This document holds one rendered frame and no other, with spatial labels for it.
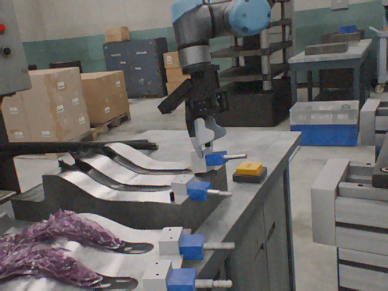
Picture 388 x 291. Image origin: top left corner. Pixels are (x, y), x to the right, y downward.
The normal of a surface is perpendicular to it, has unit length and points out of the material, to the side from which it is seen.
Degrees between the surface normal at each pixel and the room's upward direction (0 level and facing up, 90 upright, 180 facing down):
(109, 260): 22
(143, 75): 90
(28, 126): 99
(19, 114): 93
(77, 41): 90
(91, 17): 90
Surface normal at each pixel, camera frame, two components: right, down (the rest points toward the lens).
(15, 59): 0.90, 0.02
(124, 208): -0.43, 0.29
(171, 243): -0.14, 0.28
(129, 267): -0.11, -0.96
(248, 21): 0.17, 0.22
